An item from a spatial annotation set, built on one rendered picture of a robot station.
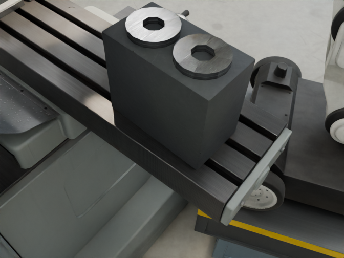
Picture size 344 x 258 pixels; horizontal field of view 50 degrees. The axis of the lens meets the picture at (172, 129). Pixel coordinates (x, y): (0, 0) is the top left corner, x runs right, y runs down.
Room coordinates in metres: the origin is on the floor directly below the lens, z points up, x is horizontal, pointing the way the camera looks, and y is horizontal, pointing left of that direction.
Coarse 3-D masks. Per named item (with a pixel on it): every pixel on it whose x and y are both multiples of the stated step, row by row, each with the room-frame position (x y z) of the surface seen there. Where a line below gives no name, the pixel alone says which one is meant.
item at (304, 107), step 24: (264, 72) 1.02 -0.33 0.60; (288, 72) 1.01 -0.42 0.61; (264, 96) 0.90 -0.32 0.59; (288, 96) 0.91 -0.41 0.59; (312, 96) 0.94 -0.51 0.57; (288, 120) 0.80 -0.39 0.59; (312, 120) 0.82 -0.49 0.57; (288, 144) 0.71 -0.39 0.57; (312, 144) 0.72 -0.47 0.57; (336, 144) 0.73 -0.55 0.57; (288, 168) 0.62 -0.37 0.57; (312, 168) 0.63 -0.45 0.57; (336, 168) 0.63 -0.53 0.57; (288, 192) 0.59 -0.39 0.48; (312, 192) 0.57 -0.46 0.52; (336, 192) 0.55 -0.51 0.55
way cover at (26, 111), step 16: (0, 80) 0.60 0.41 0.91; (0, 96) 0.54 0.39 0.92; (16, 96) 0.55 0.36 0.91; (32, 96) 0.56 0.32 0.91; (0, 112) 0.49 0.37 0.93; (16, 112) 0.50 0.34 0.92; (32, 112) 0.50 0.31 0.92; (48, 112) 0.51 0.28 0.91; (0, 128) 0.42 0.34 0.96; (16, 128) 0.44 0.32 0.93; (32, 128) 0.45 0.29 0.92
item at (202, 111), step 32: (128, 32) 0.46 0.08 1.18; (160, 32) 0.46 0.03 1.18; (192, 32) 0.49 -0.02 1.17; (128, 64) 0.44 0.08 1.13; (160, 64) 0.41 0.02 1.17; (192, 64) 0.40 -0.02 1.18; (224, 64) 0.40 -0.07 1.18; (128, 96) 0.44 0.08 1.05; (160, 96) 0.39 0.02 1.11; (192, 96) 0.36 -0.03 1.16; (224, 96) 0.37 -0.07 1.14; (160, 128) 0.39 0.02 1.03; (192, 128) 0.35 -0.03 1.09; (224, 128) 0.39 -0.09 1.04; (192, 160) 0.35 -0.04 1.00
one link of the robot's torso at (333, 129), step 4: (340, 120) 0.70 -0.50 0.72; (332, 124) 0.71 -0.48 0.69; (336, 124) 0.70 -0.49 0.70; (340, 124) 0.70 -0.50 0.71; (332, 128) 0.70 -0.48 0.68; (336, 128) 0.70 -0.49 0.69; (340, 128) 0.69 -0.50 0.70; (332, 132) 0.70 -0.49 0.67; (336, 132) 0.69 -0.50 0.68; (340, 132) 0.69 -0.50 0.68; (332, 136) 0.70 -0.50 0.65; (336, 136) 0.69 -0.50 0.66; (340, 136) 0.68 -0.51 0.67; (336, 140) 0.69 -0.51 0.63; (340, 140) 0.68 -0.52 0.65
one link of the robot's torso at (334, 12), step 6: (336, 0) 0.83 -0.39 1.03; (342, 0) 0.79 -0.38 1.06; (336, 6) 0.80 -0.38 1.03; (342, 6) 0.77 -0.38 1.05; (336, 12) 0.78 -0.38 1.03; (342, 12) 0.76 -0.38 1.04; (336, 18) 0.76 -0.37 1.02; (342, 18) 0.75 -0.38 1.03; (336, 24) 0.75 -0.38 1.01; (336, 30) 0.75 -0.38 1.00
